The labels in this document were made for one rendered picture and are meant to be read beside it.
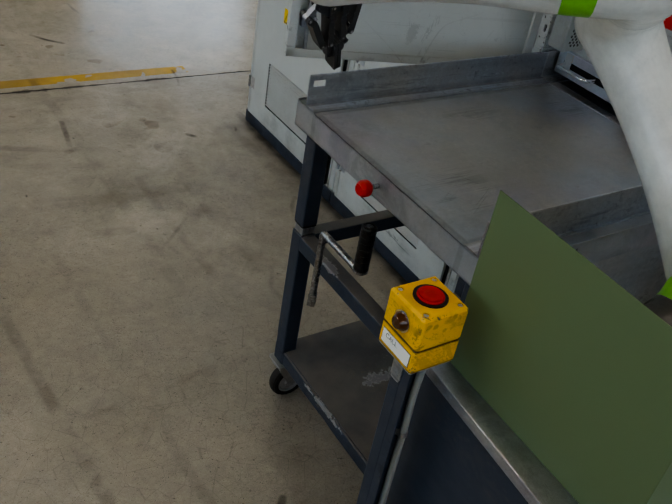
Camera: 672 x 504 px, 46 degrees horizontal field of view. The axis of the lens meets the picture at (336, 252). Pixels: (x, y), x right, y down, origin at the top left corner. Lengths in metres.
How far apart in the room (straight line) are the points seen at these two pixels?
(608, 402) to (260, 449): 1.18
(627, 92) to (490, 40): 0.84
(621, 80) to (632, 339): 0.47
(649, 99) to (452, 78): 0.69
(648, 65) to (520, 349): 0.47
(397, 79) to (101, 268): 1.20
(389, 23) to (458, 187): 0.62
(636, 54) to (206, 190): 1.96
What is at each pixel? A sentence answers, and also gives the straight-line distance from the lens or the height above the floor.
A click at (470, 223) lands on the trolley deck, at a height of 0.85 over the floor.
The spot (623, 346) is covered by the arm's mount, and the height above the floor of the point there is 0.99.
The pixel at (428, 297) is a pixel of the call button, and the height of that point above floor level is 0.91.
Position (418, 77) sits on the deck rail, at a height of 0.88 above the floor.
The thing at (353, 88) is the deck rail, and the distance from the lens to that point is 1.71.
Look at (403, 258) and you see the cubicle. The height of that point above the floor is 0.08.
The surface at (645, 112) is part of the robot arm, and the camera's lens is 1.28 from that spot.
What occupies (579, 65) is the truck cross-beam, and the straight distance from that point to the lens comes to 2.04.
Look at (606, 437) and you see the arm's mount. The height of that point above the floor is 0.87.
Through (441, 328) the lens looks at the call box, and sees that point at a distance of 1.08.
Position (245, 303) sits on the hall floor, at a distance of 2.43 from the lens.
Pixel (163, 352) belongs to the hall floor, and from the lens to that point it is 2.26.
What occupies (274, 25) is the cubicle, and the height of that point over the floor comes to 0.49.
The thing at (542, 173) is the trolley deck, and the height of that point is 0.85.
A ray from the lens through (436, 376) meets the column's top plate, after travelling 1.20.
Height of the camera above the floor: 1.55
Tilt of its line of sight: 35 degrees down
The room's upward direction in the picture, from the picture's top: 11 degrees clockwise
